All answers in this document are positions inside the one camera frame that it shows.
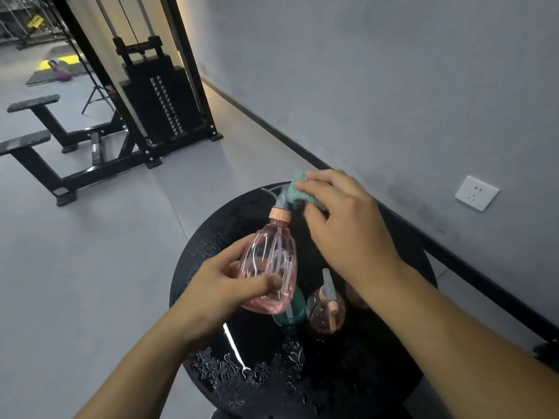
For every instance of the black padded rest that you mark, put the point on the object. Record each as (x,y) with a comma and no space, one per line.
(33,103)
(25,142)

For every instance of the purple kettlebell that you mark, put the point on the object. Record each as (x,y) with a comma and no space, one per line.
(60,69)

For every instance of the black weight stack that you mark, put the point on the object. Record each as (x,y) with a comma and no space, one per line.
(164,100)

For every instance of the black tripod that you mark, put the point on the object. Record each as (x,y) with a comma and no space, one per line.
(98,98)

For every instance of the large pink spray bottle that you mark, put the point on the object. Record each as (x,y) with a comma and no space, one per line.
(270,250)

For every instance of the person's left thumb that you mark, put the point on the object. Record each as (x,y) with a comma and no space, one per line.
(257,284)

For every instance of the person's right hand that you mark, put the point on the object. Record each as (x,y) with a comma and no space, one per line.
(353,226)

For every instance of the person's left forearm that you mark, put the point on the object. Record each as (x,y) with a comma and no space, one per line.
(144,366)

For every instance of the white wall socket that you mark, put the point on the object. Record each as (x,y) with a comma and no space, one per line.
(477,193)

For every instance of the teal cleaning cloth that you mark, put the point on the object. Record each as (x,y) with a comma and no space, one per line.
(299,194)

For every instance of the person's right thumb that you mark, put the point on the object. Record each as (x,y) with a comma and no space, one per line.
(313,222)

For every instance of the person's right middle finger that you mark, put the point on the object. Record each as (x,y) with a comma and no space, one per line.
(332,174)

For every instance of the dark object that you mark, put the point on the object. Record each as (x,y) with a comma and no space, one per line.
(548,355)

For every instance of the person's right forearm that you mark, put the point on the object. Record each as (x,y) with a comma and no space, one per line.
(450,344)

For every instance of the small pink spray bottle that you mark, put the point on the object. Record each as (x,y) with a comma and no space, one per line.
(319,312)
(353,297)

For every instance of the black gym rack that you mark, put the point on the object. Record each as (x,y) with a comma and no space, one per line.
(26,21)

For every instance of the green spray bottle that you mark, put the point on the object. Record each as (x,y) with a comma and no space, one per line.
(298,308)

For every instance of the yellow and grey mat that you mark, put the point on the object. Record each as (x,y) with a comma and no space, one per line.
(52,71)

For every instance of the person's left hand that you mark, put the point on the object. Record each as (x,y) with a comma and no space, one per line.
(207,292)

